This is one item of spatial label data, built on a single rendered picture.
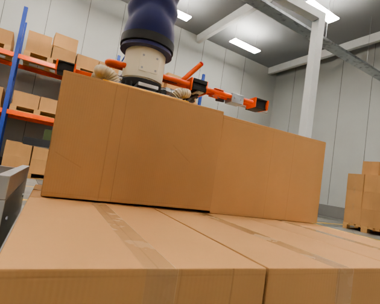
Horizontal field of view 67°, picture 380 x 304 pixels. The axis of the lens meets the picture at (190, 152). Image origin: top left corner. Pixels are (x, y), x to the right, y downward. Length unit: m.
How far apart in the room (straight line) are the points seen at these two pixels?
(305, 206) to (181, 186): 0.65
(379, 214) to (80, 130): 7.27
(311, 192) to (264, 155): 0.33
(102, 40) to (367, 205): 9.00
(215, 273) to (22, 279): 0.26
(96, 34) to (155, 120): 9.55
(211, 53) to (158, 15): 11.13
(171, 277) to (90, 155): 0.63
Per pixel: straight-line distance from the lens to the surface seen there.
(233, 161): 1.19
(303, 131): 4.15
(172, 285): 0.45
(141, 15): 1.26
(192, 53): 11.83
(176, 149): 1.06
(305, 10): 4.56
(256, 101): 1.48
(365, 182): 7.94
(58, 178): 0.99
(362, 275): 0.74
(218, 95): 1.36
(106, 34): 10.63
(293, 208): 1.42
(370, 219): 7.86
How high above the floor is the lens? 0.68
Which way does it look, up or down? 5 degrees up
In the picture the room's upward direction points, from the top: 9 degrees clockwise
